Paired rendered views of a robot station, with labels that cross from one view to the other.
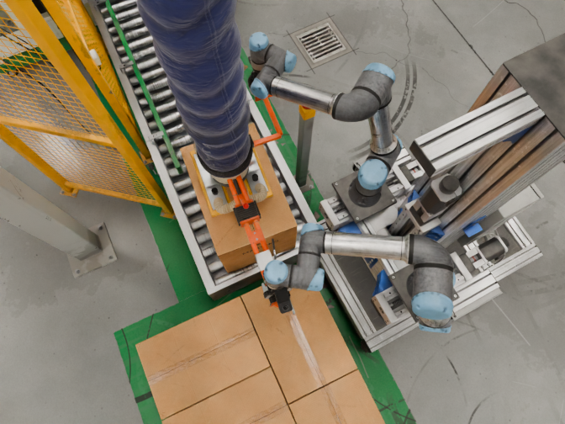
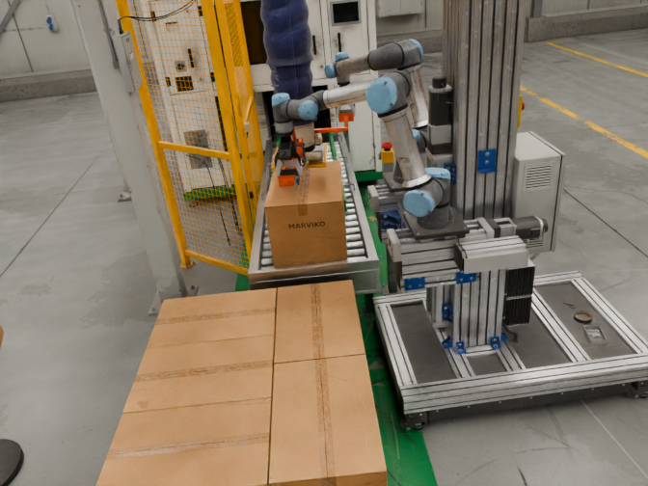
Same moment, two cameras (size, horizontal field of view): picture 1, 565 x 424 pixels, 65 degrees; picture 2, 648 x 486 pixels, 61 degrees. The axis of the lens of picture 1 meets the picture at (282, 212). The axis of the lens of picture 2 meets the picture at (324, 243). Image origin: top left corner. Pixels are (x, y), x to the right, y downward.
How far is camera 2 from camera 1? 2.18 m
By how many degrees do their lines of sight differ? 44
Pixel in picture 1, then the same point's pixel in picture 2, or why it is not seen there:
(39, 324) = (95, 337)
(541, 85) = not seen: outside the picture
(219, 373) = (222, 330)
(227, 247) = (275, 203)
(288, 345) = (301, 324)
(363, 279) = (421, 344)
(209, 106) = (277, 15)
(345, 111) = (375, 53)
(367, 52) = not seen: hidden behind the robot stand
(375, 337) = (413, 389)
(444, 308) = (385, 81)
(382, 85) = (407, 43)
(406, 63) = not seen: hidden behind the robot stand
